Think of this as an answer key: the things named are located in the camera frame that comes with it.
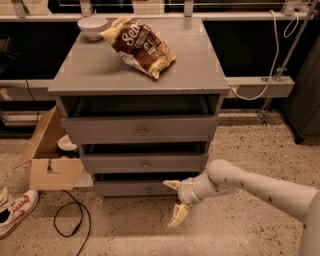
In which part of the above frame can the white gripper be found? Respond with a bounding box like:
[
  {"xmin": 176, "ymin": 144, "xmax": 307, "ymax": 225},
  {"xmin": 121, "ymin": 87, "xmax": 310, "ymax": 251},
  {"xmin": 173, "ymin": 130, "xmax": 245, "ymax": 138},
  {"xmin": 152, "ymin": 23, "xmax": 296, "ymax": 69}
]
[{"xmin": 163, "ymin": 177, "xmax": 202, "ymax": 228}]

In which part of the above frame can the grey bottom drawer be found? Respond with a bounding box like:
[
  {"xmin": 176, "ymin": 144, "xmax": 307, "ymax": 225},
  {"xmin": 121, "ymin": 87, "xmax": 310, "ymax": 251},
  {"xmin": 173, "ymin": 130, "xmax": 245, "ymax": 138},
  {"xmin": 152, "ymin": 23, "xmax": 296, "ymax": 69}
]
[{"xmin": 94, "ymin": 180, "xmax": 177, "ymax": 197}]

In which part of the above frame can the grey drawer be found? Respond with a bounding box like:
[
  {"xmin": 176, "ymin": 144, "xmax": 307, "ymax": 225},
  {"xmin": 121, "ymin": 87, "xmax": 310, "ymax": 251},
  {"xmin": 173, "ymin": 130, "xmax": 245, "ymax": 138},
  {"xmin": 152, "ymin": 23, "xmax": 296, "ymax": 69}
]
[
  {"xmin": 94, "ymin": 180, "xmax": 177, "ymax": 197},
  {"xmin": 62, "ymin": 116, "xmax": 217, "ymax": 145},
  {"xmin": 81, "ymin": 153, "xmax": 208, "ymax": 174}
]

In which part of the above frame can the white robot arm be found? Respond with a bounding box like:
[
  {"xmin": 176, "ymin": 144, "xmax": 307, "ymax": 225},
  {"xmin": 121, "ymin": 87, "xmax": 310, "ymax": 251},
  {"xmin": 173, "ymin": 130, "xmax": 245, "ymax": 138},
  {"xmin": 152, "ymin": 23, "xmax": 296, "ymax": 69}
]
[{"xmin": 163, "ymin": 159, "xmax": 320, "ymax": 256}]

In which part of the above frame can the grey middle drawer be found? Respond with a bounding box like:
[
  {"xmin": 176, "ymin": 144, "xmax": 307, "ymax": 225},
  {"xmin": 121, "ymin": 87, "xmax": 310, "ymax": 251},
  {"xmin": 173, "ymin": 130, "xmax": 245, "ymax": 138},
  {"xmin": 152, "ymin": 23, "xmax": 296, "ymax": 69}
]
[{"xmin": 81, "ymin": 153, "xmax": 208, "ymax": 174}]

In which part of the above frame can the grey drawer cabinet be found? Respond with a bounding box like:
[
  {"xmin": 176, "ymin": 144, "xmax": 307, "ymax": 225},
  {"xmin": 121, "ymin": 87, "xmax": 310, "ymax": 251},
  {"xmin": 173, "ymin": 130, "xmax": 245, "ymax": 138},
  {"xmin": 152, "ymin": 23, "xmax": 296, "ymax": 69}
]
[{"xmin": 48, "ymin": 17, "xmax": 230, "ymax": 198}]

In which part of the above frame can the grey top drawer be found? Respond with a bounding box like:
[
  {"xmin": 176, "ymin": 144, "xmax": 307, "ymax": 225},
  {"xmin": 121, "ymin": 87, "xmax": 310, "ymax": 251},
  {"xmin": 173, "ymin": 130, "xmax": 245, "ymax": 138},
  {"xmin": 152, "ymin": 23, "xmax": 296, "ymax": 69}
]
[{"xmin": 62, "ymin": 116, "xmax": 217, "ymax": 145}]

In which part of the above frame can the open cardboard box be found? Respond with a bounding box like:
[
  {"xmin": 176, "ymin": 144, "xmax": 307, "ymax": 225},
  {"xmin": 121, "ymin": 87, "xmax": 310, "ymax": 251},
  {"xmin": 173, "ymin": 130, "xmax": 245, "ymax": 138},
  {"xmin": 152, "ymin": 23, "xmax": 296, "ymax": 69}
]
[{"xmin": 17, "ymin": 107, "xmax": 83, "ymax": 190}]

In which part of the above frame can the white bowl in box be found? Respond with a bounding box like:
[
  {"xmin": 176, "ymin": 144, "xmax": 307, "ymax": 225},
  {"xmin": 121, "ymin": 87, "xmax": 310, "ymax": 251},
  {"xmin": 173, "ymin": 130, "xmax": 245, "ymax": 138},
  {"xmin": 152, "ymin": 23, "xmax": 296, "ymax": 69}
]
[{"xmin": 57, "ymin": 135, "xmax": 77, "ymax": 151}]

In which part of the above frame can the dark grey side cabinet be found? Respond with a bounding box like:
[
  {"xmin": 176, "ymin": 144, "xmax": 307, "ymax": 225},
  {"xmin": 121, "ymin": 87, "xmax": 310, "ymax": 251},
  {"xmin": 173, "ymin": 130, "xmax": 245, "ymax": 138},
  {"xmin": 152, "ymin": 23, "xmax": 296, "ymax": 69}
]
[{"xmin": 283, "ymin": 36, "xmax": 320, "ymax": 144}]

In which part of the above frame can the white red sneaker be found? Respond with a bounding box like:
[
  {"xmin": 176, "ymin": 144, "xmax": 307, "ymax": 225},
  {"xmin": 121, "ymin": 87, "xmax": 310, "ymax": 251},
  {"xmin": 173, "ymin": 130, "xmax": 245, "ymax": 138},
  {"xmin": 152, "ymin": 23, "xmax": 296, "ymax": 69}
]
[{"xmin": 0, "ymin": 187, "xmax": 39, "ymax": 239}]

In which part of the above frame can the brown coffee pads bag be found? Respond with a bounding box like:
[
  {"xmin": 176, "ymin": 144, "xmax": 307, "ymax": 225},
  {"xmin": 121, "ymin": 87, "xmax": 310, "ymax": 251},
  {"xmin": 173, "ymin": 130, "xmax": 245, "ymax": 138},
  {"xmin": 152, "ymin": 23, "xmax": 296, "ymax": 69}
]
[{"xmin": 100, "ymin": 17, "xmax": 176, "ymax": 79}]

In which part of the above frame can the metal stand pole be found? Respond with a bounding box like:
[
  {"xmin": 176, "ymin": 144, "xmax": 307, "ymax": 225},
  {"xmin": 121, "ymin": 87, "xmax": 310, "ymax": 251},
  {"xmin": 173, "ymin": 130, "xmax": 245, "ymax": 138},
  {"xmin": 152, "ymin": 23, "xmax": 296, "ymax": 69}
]
[{"xmin": 258, "ymin": 0, "xmax": 320, "ymax": 127}]

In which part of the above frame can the white ceramic bowl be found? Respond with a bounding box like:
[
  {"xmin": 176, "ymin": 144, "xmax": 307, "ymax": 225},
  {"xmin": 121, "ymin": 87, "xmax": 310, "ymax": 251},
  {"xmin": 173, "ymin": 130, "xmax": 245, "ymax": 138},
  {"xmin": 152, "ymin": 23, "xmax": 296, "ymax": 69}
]
[{"xmin": 77, "ymin": 16, "xmax": 108, "ymax": 40}]

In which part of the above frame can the black floor cable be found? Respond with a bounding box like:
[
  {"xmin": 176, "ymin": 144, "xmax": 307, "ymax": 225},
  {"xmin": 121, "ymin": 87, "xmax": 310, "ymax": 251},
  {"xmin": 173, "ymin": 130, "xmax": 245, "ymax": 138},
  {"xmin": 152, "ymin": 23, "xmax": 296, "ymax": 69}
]
[{"xmin": 53, "ymin": 190, "xmax": 92, "ymax": 256}]

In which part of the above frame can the grey wall rail ledge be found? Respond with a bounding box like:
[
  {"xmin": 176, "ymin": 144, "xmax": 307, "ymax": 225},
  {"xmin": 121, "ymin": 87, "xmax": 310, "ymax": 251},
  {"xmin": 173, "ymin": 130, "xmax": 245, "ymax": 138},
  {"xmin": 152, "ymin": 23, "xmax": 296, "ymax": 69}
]
[{"xmin": 0, "ymin": 76, "xmax": 295, "ymax": 101}]

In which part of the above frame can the white hanging cable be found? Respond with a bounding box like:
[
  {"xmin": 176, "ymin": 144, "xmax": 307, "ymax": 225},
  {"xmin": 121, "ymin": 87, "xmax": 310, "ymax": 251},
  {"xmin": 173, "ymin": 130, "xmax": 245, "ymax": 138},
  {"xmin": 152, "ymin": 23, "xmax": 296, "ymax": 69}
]
[{"xmin": 229, "ymin": 9, "xmax": 300, "ymax": 101}]

